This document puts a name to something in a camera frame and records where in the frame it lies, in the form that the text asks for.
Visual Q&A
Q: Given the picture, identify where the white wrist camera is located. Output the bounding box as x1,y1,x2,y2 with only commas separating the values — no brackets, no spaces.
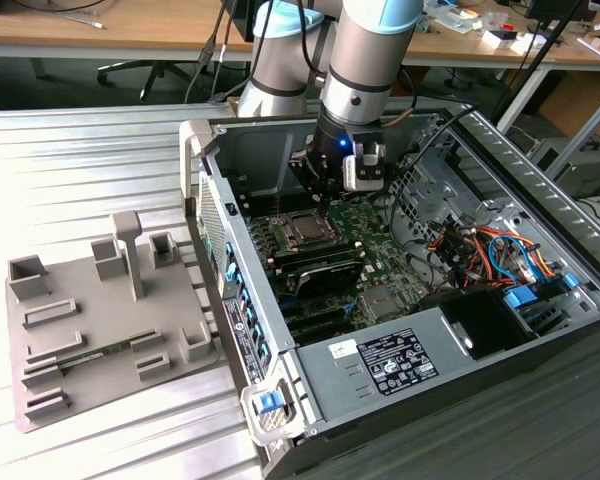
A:
340,130,387,194

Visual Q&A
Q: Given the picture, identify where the green RAM stick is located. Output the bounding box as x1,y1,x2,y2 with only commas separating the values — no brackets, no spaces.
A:
54,339,136,370

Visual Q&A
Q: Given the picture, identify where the grey power supply unit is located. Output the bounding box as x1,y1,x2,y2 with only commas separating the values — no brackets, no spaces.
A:
294,305,474,424

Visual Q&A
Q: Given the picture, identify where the small white sticker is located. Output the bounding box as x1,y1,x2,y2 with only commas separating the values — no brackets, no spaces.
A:
327,338,359,359

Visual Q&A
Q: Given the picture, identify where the grey PC case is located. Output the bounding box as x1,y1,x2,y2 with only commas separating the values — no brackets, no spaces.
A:
178,95,600,480

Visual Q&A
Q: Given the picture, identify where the small white box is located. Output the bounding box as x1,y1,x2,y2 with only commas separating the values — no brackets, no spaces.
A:
482,27,537,55

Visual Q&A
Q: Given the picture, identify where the blue wire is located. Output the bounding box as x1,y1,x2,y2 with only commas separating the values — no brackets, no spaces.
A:
487,233,539,282

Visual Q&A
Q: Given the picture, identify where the black USB cable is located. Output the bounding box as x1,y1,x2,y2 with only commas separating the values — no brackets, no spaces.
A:
182,0,231,104

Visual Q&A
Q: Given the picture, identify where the black RAM slot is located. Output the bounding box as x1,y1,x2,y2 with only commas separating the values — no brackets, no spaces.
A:
271,238,364,261
274,247,367,269

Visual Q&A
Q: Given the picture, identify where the black office chair base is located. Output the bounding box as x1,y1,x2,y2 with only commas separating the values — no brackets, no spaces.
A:
97,58,201,104

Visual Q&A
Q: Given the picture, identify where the blue disk carrier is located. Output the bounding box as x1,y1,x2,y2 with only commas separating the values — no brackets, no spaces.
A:
504,285,534,314

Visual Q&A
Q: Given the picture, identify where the black plastic air duct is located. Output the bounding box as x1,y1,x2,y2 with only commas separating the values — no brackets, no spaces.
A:
419,288,539,362

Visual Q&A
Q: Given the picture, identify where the black serial label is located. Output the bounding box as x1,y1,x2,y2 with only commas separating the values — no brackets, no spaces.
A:
222,298,271,381

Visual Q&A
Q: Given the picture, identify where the grey parts rack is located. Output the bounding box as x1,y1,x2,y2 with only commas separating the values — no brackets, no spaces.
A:
4,209,229,435

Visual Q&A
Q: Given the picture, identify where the black graphics card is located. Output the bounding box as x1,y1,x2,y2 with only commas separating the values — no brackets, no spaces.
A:
279,259,365,302

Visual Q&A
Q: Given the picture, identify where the black expansion slot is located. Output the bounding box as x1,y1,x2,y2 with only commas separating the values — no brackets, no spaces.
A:
282,299,354,326
289,314,359,344

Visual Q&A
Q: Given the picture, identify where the grey computer tower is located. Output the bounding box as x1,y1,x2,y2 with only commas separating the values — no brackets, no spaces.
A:
527,137,600,199

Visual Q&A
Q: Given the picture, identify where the wooden desk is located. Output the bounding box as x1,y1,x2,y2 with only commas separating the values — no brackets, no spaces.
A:
0,0,256,109
404,0,600,166

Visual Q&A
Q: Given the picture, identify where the silver CPU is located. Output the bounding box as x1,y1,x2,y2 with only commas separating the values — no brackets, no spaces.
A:
290,214,330,241

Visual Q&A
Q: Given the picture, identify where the brown cardboard box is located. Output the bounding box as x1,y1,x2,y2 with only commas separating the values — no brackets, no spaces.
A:
539,74,600,146

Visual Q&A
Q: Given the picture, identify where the black rating label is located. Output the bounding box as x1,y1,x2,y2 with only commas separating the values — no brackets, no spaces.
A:
357,327,439,396

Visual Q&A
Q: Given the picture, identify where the perforated metal drive cage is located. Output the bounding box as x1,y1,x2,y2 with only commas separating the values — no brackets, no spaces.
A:
387,117,481,246

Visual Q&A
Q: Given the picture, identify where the green motherboard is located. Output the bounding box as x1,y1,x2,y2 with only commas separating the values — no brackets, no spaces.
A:
244,197,431,346

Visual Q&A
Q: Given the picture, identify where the CPU socket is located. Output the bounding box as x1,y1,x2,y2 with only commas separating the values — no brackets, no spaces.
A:
271,208,345,251

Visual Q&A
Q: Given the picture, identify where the orange wire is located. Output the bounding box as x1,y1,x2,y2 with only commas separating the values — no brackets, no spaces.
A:
472,225,567,281

